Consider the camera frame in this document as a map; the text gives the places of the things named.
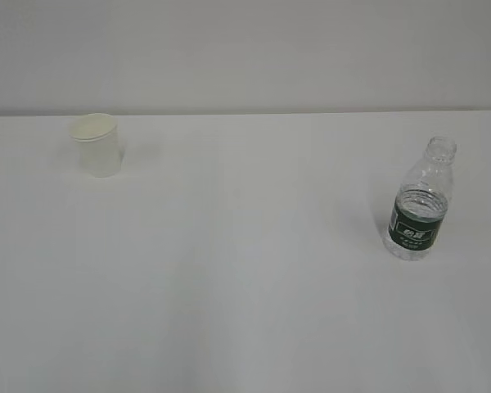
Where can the clear green-label water bottle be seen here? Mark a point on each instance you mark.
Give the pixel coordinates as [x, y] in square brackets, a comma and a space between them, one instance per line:
[422, 201]

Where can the white paper cup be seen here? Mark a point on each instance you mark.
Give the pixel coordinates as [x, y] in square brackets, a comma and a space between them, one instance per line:
[96, 136]

